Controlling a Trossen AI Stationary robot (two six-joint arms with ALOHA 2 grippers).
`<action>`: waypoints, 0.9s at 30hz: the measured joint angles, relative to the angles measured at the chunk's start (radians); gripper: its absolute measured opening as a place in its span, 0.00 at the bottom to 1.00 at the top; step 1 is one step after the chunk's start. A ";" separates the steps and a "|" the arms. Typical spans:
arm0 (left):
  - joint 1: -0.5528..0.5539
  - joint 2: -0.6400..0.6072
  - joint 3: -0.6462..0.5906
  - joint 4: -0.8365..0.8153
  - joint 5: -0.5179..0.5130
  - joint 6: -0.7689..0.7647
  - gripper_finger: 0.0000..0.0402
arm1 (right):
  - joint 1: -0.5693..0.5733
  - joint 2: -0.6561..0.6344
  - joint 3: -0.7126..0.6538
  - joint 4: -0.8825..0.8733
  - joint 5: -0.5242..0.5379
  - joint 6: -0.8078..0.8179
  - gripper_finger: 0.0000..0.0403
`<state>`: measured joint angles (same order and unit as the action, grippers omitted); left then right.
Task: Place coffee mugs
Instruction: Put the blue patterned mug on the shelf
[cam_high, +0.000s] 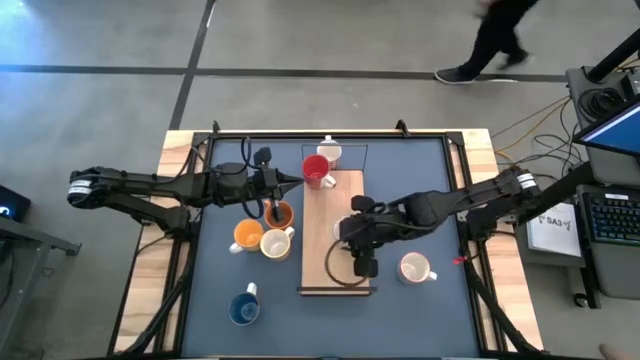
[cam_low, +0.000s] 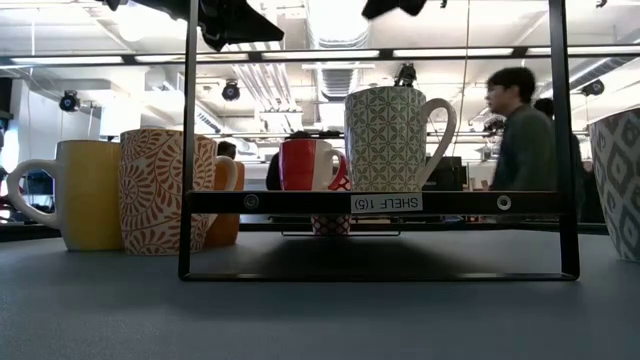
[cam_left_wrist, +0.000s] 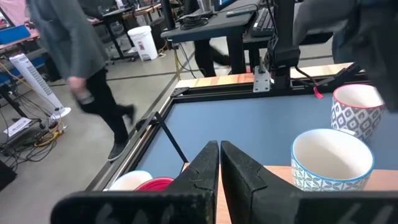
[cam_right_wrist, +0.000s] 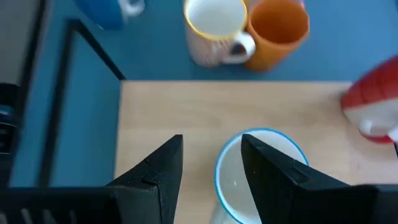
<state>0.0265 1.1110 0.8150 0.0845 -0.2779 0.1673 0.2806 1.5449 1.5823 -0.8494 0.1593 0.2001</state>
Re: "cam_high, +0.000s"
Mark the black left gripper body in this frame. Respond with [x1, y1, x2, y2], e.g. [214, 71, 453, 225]
[248, 145, 285, 224]

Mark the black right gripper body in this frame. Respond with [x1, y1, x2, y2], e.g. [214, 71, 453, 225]
[339, 194, 390, 280]

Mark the dark orange mug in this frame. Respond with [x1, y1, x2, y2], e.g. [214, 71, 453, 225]
[263, 199, 296, 231]

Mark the red white dotted mug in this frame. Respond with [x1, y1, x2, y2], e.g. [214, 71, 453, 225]
[316, 134, 344, 170]

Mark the yellow orange mug white handle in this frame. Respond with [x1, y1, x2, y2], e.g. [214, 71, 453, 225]
[228, 218, 265, 255]

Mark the cream yellow mug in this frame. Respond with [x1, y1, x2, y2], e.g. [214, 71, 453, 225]
[259, 225, 297, 263]

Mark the orange swirl patterned mug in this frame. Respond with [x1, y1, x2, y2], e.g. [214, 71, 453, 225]
[396, 251, 439, 286]

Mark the blue mug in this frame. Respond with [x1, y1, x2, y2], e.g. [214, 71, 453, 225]
[227, 282, 262, 327]

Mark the blue grey table mat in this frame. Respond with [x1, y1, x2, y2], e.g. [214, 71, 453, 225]
[180, 137, 482, 359]

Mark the white paper sign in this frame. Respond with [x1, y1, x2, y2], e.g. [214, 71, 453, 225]
[526, 202, 584, 259]

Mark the grey metal stand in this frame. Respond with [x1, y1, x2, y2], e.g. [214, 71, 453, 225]
[0, 214, 82, 351]

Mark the person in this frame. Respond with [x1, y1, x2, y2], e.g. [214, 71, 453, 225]
[598, 342, 640, 360]
[433, 0, 542, 86]

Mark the black keyboard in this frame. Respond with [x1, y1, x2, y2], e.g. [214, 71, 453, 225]
[585, 192, 640, 247]

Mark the black device blue light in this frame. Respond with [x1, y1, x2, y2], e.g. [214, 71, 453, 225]
[0, 184, 32, 224]

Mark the grey equipment cart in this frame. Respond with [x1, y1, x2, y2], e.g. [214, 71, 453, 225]
[514, 64, 640, 311]

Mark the monitor with blue screen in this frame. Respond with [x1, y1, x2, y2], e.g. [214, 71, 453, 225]
[573, 97, 640, 157]

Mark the black pole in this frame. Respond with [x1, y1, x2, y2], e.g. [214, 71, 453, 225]
[585, 28, 640, 84]

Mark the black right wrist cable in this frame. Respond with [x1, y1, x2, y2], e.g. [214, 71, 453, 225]
[323, 238, 372, 289]

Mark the wooden shelf black frame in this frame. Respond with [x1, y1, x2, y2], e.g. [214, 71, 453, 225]
[298, 143, 378, 298]

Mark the black metal rig frame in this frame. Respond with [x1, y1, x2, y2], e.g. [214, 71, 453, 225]
[107, 119, 544, 360]

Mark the black cable bundle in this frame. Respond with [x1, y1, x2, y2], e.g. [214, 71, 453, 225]
[459, 239, 544, 356]
[119, 234, 201, 356]

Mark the yellow floor cable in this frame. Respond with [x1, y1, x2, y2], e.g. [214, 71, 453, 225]
[494, 99, 571, 184]

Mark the coiled black cable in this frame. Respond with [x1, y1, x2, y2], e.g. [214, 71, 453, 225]
[578, 87, 626, 120]

